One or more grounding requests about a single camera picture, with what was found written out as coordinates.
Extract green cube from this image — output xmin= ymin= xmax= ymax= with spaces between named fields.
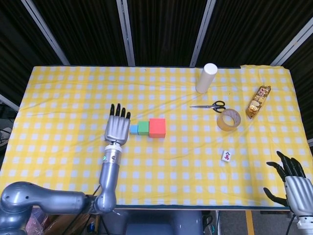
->
xmin=137 ymin=121 xmax=151 ymax=136

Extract gold foil snack package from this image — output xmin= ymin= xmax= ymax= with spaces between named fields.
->
xmin=245 ymin=85 xmax=271 ymax=119

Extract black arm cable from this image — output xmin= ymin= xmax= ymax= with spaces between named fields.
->
xmin=85 ymin=185 xmax=101 ymax=214
xmin=285 ymin=215 xmax=295 ymax=235

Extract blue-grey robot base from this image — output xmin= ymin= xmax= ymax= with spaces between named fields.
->
xmin=114 ymin=210 xmax=204 ymax=235

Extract yellow checkered tablecloth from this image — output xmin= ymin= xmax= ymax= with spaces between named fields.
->
xmin=0 ymin=65 xmax=313 ymax=209

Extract black-handled scissors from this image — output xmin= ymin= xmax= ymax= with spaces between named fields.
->
xmin=189 ymin=100 xmax=226 ymax=113

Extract right black-fingered silver robot hand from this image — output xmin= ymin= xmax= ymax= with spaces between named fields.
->
xmin=263 ymin=150 xmax=313 ymax=217

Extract brown cardboard box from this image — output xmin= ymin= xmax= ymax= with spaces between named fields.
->
xmin=40 ymin=212 xmax=91 ymax=235

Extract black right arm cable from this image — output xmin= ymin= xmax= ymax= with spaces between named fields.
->
xmin=285 ymin=215 xmax=295 ymax=235

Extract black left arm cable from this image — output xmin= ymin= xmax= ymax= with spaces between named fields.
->
xmin=85 ymin=185 xmax=101 ymax=214

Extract silver aluminium frame post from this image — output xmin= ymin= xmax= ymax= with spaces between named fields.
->
xmin=269 ymin=19 xmax=313 ymax=67
xmin=115 ymin=0 xmax=136 ymax=67
xmin=189 ymin=0 xmax=217 ymax=67
xmin=0 ymin=94 xmax=20 ymax=111
xmin=21 ymin=0 xmax=71 ymax=66

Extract large red cube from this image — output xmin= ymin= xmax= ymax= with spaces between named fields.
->
xmin=149 ymin=118 xmax=167 ymax=139

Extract mahjong tile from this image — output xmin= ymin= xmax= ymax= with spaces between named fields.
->
xmin=221 ymin=149 xmax=232 ymax=164

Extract white cylinder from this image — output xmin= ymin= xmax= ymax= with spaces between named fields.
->
xmin=196 ymin=63 xmax=218 ymax=94

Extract pink plastic bag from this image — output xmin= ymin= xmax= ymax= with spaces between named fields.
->
xmin=24 ymin=209 xmax=47 ymax=235

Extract left black-fingered silver robot hand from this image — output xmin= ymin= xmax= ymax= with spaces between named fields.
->
xmin=104 ymin=103 xmax=132 ymax=145

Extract clear packing tape roll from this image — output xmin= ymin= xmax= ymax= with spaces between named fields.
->
xmin=217 ymin=109 xmax=242 ymax=132

